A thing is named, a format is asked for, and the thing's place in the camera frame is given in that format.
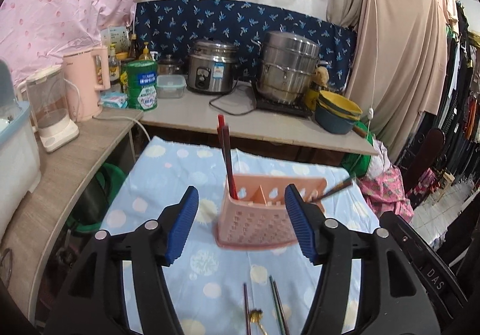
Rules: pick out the brown fuzzy object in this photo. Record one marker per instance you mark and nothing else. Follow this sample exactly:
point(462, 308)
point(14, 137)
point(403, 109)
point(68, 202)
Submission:
point(321, 76)

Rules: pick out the rack of hanging clothes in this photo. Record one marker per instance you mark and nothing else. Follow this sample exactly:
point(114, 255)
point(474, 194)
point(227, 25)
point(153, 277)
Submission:
point(461, 95)

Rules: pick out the pink floral garment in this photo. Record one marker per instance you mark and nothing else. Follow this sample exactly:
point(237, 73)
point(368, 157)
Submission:
point(388, 192)

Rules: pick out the green plastic bucket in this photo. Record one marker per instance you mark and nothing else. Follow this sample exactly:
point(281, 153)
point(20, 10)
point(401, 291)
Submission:
point(108, 185)

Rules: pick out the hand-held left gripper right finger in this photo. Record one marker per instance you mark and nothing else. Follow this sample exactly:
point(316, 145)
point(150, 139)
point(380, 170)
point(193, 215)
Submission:
point(300, 222)

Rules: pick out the navy printed cloth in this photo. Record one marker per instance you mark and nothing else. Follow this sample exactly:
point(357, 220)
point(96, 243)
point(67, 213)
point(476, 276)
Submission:
point(225, 23)

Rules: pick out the maroon chopstick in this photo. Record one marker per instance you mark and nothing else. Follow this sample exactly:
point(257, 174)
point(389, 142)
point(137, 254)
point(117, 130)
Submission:
point(279, 301)

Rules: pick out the stacked steel steamer pot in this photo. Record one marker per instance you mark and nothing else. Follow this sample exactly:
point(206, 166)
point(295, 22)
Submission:
point(287, 68)

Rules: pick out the white glass-jug appliance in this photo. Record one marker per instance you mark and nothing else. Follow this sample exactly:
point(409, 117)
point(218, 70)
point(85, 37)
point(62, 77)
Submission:
point(56, 128)

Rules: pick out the green tin can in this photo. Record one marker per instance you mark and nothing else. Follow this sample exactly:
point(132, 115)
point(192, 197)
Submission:
point(142, 87)

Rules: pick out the black induction cooker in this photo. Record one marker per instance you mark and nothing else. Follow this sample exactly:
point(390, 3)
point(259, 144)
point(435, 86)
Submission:
point(281, 108)

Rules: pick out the pink perforated utensil holder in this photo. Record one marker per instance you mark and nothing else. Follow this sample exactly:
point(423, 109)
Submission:
point(255, 222)

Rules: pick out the steel rice cooker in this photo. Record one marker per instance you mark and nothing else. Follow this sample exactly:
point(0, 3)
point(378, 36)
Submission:
point(210, 68)

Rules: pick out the green and maroon chopsticks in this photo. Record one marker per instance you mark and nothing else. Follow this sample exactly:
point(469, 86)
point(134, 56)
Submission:
point(273, 293)

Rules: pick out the yellow-rimmed blue bowl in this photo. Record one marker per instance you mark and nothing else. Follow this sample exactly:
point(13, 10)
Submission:
point(339, 102)

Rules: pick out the yellow pump bottle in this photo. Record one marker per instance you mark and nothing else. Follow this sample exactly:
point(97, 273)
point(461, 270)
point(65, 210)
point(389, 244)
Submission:
point(145, 55)

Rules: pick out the grey-blue plastic cover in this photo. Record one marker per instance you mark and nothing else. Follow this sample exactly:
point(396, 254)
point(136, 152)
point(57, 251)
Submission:
point(5, 83)

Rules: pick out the yellow-lidded jar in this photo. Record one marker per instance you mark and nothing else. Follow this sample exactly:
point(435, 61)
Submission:
point(123, 72)

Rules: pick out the yellow bag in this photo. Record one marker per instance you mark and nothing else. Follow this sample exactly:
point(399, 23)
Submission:
point(311, 98)

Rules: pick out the white storage box blue rim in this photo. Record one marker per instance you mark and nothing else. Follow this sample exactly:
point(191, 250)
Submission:
point(18, 170)

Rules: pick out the pink electric kettle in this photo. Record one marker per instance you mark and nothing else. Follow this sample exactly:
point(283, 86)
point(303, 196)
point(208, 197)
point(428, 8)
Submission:
point(84, 83)

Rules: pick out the dark chair back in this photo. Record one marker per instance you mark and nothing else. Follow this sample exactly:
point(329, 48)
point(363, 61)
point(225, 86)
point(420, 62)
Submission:
point(427, 155)

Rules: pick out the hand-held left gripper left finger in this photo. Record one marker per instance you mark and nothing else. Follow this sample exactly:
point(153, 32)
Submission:
point(182, 222)

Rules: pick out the beige curtain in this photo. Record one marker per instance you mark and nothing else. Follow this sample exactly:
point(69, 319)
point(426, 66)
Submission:
point(397, 50)

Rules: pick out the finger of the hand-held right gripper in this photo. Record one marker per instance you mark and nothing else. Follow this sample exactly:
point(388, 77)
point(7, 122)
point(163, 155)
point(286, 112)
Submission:
point(401, 235)

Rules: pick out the white paper carton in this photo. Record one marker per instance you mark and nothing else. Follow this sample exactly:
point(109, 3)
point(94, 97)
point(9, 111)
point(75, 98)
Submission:
point(116, 36)

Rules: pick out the blue basin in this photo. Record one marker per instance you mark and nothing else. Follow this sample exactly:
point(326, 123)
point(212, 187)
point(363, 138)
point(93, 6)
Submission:
point(333, 123)

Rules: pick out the blue tissue packet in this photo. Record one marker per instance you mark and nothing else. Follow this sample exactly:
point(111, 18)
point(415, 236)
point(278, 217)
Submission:
point(114, 99)

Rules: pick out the small lidded steel pot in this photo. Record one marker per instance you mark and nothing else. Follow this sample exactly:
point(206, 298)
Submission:
point(170, 65)

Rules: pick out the gold flower-head spoon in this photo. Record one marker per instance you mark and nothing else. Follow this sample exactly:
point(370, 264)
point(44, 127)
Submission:
point(257, 316)

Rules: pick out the light blue printed tablecloth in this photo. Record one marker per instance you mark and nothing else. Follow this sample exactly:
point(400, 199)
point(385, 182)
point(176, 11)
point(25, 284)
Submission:
point(210, 271)

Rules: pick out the glass food container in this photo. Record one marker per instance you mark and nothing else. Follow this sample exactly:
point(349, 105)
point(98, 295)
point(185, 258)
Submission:
point(170, 87)

